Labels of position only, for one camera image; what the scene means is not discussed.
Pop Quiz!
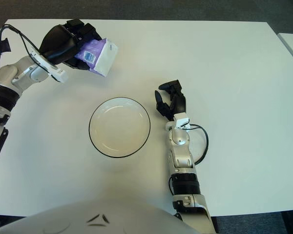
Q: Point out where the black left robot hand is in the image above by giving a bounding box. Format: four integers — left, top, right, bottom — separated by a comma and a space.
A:
38, 19, 104, 72

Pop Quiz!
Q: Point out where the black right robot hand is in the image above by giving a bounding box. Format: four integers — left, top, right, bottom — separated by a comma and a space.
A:
154, 78, 188, 121

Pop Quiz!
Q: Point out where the purple tissue paper pack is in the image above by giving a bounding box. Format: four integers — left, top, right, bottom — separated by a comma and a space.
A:
74, 37, 119, 78

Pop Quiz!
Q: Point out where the white plate with black rim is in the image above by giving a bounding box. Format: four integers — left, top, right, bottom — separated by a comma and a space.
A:
88, 97, 151, 159

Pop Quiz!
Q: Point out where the silver robot torso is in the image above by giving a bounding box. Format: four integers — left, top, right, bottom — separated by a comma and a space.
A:
0, 197, 207, 234

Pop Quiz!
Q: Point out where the black table leg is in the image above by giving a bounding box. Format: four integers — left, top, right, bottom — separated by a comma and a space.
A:
280, 210, 293, 234

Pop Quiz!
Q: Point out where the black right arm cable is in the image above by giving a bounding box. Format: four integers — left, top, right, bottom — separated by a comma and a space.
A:
186, 124, 209, 167

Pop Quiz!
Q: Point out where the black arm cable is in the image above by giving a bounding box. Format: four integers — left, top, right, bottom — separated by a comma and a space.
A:
0, 23, 55, 72
186, 124, 209, 167

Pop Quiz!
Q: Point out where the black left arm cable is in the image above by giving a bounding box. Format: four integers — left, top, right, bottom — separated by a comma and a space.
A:
0, 23, 55, 72

